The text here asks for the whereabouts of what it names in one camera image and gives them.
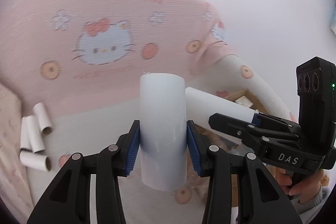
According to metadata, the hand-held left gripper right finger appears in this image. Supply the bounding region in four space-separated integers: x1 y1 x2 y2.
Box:
186 120 301 224

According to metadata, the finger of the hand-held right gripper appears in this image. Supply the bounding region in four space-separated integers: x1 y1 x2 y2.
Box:
209 113 300 141
251 112 301 135

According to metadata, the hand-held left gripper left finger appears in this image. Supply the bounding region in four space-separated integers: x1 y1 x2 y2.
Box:
27 120 140 224

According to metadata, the white paper tube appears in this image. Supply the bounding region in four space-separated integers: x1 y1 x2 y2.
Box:
185 87 256 146
33 103 52 135
19 152 51 171
139 72 188 191
20 117 33 153
26 115 45 153

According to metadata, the cardboard box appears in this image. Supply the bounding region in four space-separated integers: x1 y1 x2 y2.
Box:
226 90 269 115

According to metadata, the person's right forearm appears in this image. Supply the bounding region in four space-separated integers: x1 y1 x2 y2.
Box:
289 185 331 214

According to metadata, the person's right hand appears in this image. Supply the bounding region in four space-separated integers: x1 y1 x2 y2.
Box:
276 170 325 200

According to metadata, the pink cat print blanket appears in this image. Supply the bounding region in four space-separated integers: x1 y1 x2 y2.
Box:
0 0 300 224

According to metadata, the pink patterned pillow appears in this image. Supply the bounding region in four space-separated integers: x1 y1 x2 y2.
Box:
0 82 34 216

